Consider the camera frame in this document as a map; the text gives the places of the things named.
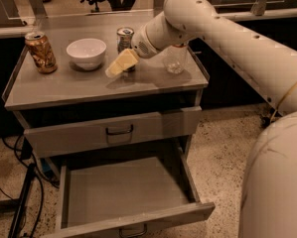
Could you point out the grey top drawer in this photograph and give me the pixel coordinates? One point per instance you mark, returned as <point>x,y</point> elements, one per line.
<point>103,133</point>

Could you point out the black metal stand leg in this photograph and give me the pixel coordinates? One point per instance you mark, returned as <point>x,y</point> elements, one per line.
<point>17,206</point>

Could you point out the wheeled wooden cart frame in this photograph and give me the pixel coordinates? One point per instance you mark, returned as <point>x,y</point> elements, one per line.
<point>271,117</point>

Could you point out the yellow taped gripper finger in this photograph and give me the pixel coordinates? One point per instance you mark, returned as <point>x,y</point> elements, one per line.
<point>125,60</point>

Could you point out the white ceramic bowl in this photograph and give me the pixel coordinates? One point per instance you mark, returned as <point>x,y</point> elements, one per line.
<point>87,53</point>

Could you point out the black middle drawer handle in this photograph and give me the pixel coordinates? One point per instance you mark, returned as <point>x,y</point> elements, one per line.
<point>133,231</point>

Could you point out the clear plastic water bottle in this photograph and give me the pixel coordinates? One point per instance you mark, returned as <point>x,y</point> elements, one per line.
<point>175,58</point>

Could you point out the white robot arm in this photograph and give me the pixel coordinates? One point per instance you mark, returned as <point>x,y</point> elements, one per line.
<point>268,207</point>

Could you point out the silver blue redbull can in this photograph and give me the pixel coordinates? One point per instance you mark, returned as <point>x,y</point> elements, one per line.
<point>124,37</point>

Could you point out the crumpled gold soda can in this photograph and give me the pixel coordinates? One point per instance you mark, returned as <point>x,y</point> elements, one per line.
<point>41,51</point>

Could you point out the black top drawer handle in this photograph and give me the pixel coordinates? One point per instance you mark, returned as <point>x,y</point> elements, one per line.
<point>119,131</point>

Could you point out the grey metal drawer cabinet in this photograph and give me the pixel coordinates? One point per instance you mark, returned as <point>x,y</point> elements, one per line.
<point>71,94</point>

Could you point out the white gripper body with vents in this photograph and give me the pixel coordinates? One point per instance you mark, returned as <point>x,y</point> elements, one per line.
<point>141,43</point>

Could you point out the grey open middle drawer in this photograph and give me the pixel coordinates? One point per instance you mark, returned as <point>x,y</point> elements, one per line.
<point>102,191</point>

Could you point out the black drawer handle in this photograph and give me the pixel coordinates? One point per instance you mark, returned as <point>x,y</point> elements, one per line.
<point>119,131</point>
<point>133,231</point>

